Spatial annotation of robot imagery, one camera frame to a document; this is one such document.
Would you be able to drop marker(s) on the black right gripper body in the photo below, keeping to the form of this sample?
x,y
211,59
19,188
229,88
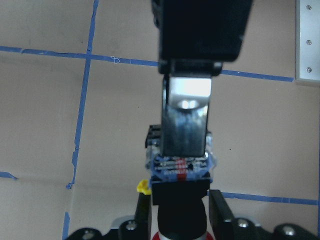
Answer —
x,y
196,37

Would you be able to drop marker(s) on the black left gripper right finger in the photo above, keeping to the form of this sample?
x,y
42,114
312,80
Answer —
x,y
219,210

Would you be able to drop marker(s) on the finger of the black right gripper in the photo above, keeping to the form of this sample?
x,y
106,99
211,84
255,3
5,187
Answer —
x,y
184,116

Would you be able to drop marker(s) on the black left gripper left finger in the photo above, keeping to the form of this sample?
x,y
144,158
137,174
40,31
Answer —
x,y
143,212

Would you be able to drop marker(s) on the black red push button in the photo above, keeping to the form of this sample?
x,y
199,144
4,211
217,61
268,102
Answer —
x,y
177,186

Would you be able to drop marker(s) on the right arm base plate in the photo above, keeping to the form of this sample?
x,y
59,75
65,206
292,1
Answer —
x,y
307,44

